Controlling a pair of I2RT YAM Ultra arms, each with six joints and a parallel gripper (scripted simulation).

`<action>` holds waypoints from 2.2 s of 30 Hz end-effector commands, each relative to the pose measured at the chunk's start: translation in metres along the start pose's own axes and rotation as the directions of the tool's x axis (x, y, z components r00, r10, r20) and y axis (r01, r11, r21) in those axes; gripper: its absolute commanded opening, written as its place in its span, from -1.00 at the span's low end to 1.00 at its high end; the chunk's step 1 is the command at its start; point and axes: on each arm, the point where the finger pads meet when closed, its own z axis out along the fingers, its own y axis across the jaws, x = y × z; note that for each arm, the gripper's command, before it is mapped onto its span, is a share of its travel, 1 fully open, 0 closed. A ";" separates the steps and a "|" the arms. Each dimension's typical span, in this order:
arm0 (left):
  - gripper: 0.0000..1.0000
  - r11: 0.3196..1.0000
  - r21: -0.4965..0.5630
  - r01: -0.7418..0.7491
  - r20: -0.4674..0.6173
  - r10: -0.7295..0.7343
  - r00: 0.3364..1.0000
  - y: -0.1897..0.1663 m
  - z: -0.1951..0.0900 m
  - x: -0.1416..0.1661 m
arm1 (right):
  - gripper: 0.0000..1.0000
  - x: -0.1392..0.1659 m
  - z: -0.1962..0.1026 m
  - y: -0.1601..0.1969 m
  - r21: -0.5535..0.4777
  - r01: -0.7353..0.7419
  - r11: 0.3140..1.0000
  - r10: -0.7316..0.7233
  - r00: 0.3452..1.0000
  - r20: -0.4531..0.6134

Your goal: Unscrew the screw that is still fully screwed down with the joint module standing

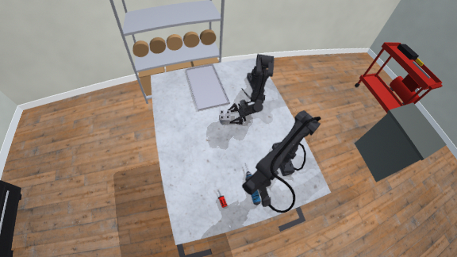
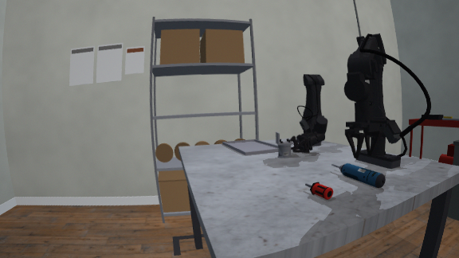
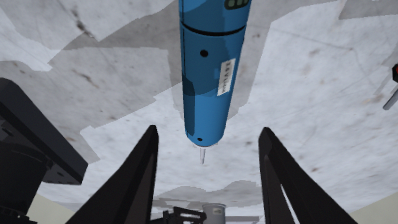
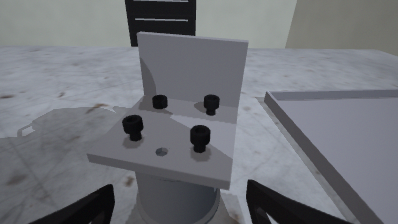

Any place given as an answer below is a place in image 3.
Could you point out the dark blue electric screwdriver barrel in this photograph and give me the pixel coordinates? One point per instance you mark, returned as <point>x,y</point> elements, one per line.
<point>212,34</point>

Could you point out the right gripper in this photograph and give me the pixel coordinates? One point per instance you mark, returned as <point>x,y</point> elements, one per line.
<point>176,218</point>

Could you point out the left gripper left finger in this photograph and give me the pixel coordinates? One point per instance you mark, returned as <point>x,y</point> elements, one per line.
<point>111,202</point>

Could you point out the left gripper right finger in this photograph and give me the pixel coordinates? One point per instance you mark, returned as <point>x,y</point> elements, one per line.
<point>311,204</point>

